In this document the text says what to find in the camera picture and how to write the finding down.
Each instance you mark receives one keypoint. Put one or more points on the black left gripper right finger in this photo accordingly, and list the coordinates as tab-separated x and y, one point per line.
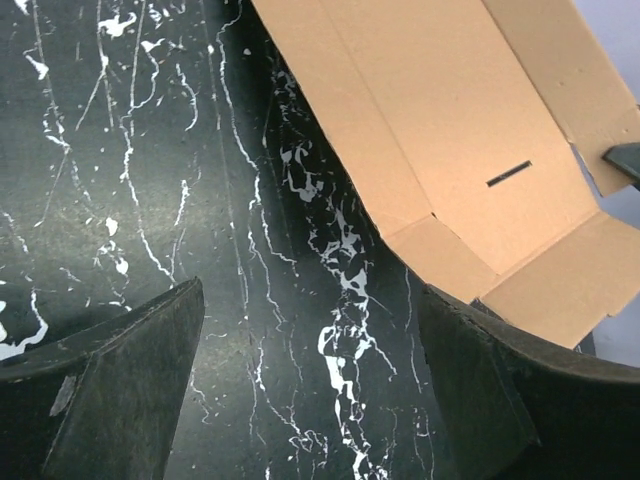
516	406

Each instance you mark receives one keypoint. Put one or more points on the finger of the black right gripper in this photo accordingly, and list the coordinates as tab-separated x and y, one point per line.
626	158

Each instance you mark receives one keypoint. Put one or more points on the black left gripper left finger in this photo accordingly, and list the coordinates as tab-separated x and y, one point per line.
102	403

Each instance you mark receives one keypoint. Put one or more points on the brown cardboard box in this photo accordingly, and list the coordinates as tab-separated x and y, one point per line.
473	132

